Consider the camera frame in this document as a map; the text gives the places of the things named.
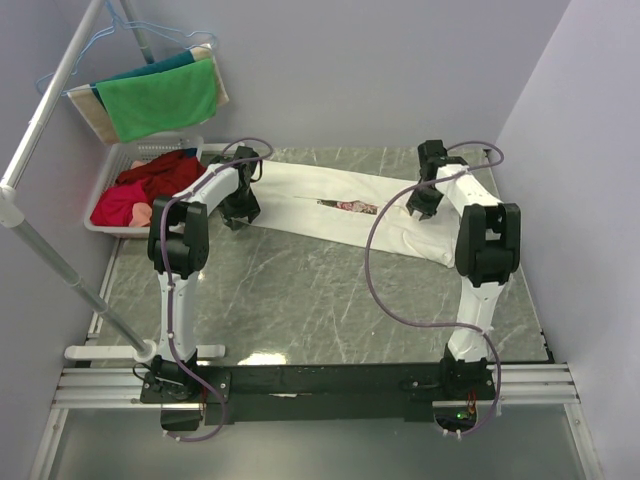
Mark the white floral t shirt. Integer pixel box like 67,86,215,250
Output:
252,161,459,268

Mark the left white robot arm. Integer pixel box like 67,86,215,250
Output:
147,146,263,402

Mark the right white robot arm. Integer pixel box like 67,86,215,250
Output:
406,140,521,363

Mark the dark red t shirt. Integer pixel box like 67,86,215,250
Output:
115,149,205,209

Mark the pink t shirt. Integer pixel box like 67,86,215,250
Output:
90,181,152,228

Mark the white plastic laundry basket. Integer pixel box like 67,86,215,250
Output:
84,132,204,238

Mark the green towel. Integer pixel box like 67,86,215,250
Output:
96,59,218,143

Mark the teal towel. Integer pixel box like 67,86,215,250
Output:
91,50,213,133

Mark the beige towel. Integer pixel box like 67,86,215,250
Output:
67,44,229,144

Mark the black base beam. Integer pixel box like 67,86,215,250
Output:
140,362,496,431

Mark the blue wire hanger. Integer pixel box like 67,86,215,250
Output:
35,9,220,96

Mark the aluminium rail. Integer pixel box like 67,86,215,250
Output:
51,364,580,410

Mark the white clothes rack frame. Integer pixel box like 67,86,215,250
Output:
0,0,231,366

